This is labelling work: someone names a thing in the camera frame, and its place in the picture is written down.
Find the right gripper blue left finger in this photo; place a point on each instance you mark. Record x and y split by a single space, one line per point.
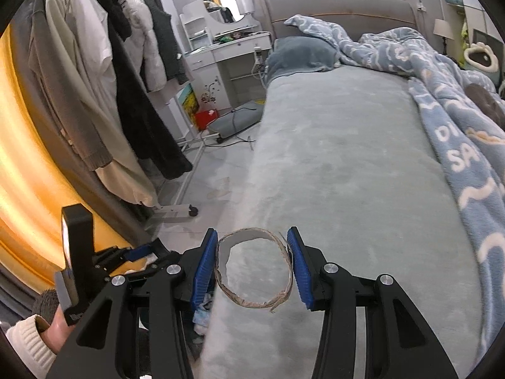
204 270

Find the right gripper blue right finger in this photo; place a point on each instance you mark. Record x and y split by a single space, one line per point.
302 267

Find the blue cartoon tissue pack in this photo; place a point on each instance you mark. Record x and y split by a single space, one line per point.
201 316

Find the brown tape roll core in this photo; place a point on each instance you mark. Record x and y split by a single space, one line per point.
254 268

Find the person left hand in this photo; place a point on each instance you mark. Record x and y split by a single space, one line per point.
58 332

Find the white clothes rack base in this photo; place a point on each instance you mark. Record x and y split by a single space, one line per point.
171 193

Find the orange curtain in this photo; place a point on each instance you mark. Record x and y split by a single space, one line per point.
33 190

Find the cream hanging coat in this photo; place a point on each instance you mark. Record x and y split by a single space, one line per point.
124 176

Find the bed with grey sheet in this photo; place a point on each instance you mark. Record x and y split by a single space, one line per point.
343 156

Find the black hanging coat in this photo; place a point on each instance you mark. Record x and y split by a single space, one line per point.
139 70

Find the red box on floor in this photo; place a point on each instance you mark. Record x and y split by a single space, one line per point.
204 118

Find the brown knit sweater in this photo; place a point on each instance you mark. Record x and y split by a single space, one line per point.
58 113

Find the blue grey pillow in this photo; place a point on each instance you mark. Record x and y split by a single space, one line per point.
298 54

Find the blue patterned fleece blanket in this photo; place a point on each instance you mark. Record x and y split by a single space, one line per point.
468 144

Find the white dressing table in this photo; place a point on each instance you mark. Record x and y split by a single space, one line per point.
225 73

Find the grey upholstered headboard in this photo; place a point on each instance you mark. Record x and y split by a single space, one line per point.
356 16

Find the white hanging shirt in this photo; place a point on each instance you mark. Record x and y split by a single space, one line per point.
91 22

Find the white bedside lamp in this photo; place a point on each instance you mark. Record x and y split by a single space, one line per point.
443 30

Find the white wardrobe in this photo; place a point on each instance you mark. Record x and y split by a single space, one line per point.
471 13

